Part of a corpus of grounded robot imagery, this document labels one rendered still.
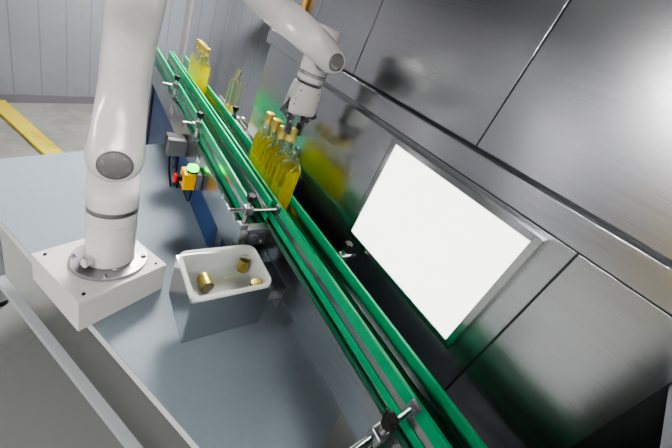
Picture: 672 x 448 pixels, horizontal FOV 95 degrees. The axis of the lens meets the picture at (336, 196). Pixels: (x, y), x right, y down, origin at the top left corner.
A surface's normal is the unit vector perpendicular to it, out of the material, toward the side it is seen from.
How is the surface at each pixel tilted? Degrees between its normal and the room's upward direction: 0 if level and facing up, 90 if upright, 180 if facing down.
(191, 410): 0
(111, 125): 58
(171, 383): 0
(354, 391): 90
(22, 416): 0
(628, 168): 90
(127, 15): 125
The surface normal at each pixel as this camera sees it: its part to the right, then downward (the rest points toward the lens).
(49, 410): 0.37, -0.82
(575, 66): -0.76, 0.00
